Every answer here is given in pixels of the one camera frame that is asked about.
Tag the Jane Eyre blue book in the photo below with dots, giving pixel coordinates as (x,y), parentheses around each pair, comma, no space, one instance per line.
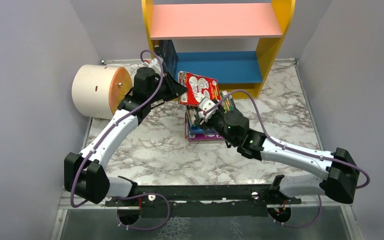
(194,129)

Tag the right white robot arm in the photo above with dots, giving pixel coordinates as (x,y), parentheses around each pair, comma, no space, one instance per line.
(332,174)

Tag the white cylindrical drum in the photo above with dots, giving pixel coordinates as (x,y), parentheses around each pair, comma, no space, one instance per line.
(97,90)

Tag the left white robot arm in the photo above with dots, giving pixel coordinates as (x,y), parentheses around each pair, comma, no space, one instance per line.
(84,172)

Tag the purple paperback book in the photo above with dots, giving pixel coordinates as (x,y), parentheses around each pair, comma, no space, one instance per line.
(202,137)

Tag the orange paperback book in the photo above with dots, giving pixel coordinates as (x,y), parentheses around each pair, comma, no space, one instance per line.
(186,127)

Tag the Nineteen Eighty-Four dark book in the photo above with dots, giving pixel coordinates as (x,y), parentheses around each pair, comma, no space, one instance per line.
(165,49)

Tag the colourful wooden bookshelf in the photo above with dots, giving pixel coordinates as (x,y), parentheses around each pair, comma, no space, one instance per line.
(248,70)

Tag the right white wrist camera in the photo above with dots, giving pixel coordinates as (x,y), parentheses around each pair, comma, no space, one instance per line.
(207,106)

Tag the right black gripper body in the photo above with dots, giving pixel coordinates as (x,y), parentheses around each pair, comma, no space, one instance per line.
(199,122)

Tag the green Treehouse book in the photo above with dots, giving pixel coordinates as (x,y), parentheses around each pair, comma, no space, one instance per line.
(228,105)

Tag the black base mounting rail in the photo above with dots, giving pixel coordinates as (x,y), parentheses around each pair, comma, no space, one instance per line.
(194,201)

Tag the red Treehouse book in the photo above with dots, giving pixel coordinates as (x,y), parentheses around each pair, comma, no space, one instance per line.
(198,88)

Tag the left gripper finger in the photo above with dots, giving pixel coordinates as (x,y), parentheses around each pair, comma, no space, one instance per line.
(174,89)
(168,73)

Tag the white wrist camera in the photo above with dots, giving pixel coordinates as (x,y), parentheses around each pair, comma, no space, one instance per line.
(155,65)
(207,106)

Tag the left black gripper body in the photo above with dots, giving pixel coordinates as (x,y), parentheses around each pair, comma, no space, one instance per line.
(165,85)

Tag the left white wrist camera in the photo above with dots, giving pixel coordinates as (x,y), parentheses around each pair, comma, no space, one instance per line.
(155,65)

